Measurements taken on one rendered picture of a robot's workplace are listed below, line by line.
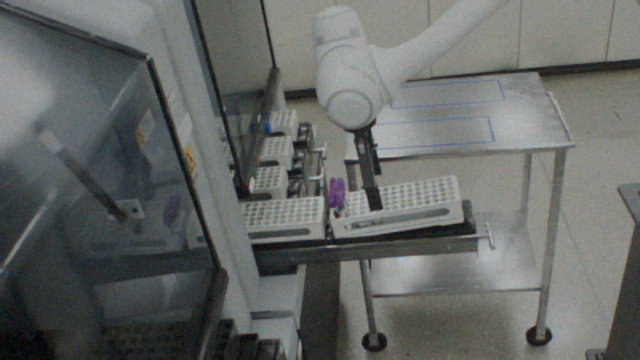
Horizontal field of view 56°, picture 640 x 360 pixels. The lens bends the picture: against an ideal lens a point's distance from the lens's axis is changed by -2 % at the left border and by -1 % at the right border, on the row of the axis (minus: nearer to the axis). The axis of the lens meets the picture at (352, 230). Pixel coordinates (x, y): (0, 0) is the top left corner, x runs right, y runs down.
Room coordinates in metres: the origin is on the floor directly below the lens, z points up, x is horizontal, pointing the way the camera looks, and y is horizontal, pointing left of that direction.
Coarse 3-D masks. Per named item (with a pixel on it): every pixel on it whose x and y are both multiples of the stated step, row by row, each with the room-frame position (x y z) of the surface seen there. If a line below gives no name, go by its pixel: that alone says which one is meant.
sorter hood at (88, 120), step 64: (0, 0) 0.86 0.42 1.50; (0, 64) 0.72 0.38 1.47; (64, 64) 0.76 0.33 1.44; (128, 64) 0.80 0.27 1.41; (0, 128) 0.59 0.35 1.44; (64, 128) 0.62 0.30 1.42; (128, 128) 0.71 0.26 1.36; (0, 192) 0.50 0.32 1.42; (64, 192) 0.53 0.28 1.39; (128, 192) 0.64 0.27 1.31; (192, 192) 0.83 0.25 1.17; (0, 256) 0.42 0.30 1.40; (64, 256) 0.48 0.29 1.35; (128, 256) 0.59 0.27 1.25; (192, 256) 0.75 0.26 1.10; (0, 320) 0.37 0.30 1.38; (64, 320) 0.43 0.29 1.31; (128, 320) 0.53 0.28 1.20; (192, 320) 0.67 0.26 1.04
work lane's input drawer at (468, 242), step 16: (464, 208) 1.14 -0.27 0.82; (448, 224) 1.11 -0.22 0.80; (464, 224) 1.08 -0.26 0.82; (320, 240) 1.10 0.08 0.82; (336, 240) 1.10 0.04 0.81; (352, 240) 1.09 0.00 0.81; (368, 240) 1.09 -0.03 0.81; (384, 240) 1.08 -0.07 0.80; (400, 240) 1.07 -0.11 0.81; (416, 240) 1.07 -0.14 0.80; (432, 240) 1.06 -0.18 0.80; (448, 240) 1.06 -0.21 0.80; (464, 240) 1.05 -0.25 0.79; (256, 256) 1.11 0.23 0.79; (272, 256) 1.10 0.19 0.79; (288, 256) 1.10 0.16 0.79; (304, 256) 1.09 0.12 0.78; (320, 256) 1.09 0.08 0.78; (336, 256) 1.09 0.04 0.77; (352, 256) 1.08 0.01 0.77; (368, 256) 1.08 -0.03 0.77; (384, 256) 1.07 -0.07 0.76; (400, 256) 1.07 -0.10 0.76
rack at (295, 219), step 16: (256, 208) 1.20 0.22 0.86; (272, 208) 1.19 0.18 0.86; (288, 208) 1.18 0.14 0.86; (304, 208) 1.17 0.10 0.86; (320, 208) 1.16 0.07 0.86; (256, 224) 1.14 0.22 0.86; (272, 224) 1.13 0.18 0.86; (288, 224) 1.12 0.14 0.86; (304, 224) 1.11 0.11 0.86; (320, 224) 1.11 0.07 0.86; (256, 240) 1.12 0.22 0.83; (272, 240) 1.12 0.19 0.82; (288, 240) 1.11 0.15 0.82
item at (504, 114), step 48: (432, 96) 1.72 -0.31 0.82; (480, 96) 1.67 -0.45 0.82; (528, 96) 1.63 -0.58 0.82; (384, 144) 1.47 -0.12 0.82; (432, 144) 1.44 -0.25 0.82; (480, 144) 1.40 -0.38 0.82; (528, 144) 1.37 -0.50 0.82; (576, 144) 1.40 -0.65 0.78; (528, 192) 1.76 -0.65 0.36; (480, 240) 1.63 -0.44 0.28; (528, 240) 1.59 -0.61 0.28; (384, 288) 1.46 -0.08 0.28; (432, 288) 1.43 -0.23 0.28; (480, 288) 1.40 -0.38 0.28; (528, 288) 1.37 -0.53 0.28; (384, 336) 1.44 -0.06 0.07; (528, 336) 1.36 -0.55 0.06
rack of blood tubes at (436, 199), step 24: (360, 192) 1.19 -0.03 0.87; (384, 192) 1.17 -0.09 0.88; (408, 192) 1.16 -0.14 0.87; (432, 192) 1.13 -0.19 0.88; (456, 192) 1.10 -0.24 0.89; (360, 216) 1.10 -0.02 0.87; (384, 216) 1.09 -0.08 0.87; (408, 216) 1.13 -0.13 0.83; (432, 216) 1.11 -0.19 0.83; (456, 216) 1.07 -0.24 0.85
